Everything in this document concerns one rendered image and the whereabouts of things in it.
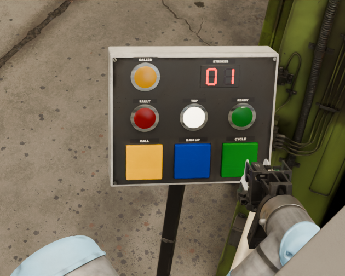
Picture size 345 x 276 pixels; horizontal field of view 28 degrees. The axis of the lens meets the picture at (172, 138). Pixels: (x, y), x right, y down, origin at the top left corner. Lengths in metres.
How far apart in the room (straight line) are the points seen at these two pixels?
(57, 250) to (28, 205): 1.83
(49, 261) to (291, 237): 0.41
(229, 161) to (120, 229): 1.14
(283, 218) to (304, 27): 0.59
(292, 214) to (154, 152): 0.42
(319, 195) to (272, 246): 0.89
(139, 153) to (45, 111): 1.51
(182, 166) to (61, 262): 0.71
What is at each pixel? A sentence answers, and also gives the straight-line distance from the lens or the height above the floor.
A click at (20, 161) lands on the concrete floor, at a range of 2.71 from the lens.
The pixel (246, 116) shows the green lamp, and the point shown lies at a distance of 1.41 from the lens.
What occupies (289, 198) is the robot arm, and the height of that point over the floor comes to 1.22.
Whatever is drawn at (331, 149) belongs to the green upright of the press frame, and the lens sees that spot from 1.80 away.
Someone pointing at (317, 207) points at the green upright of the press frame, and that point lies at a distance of 1.99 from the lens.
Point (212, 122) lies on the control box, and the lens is 1.41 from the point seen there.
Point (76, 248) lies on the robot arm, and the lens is 0.77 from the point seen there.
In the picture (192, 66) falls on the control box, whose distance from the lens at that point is 1.37.
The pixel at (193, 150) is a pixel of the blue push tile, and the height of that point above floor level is 1.03.
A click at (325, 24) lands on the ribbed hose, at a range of 1.52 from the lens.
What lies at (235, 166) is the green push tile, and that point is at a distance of 1.44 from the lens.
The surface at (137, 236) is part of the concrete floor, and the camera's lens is 2.50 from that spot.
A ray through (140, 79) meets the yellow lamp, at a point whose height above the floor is 1.16.
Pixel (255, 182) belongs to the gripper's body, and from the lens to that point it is 1.21.
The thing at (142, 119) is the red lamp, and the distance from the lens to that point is 1.38.
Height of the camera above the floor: 2.11
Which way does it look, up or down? 49 degrees down
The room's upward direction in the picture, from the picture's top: 8 degrees clockwise
